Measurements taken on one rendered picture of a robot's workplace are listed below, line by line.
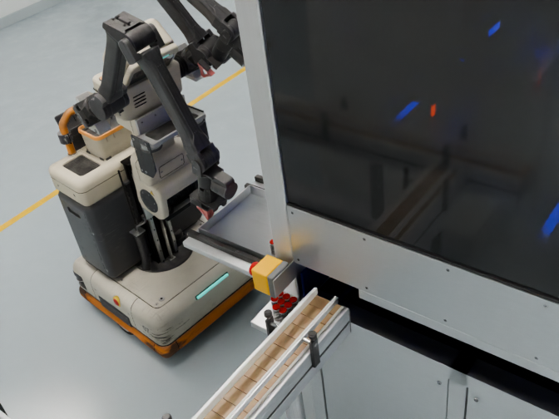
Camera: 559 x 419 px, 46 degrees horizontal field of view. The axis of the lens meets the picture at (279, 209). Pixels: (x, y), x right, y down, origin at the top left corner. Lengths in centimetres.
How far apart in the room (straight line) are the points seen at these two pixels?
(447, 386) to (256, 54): 93
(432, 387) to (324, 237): 48
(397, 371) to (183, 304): 123
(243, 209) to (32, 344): 146
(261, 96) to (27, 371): 203
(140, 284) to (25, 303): 78
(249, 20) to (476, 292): 73
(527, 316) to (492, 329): 10
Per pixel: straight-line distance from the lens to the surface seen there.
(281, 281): 171
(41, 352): 322
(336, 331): 170
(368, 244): 152
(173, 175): 255
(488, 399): 169
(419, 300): 155
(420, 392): 181
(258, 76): 145
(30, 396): 306
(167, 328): 277
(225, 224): 211
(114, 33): 188
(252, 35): 141
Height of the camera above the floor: 217
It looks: 37 degrees down
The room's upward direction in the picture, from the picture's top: 8 degrees counter-clockwise
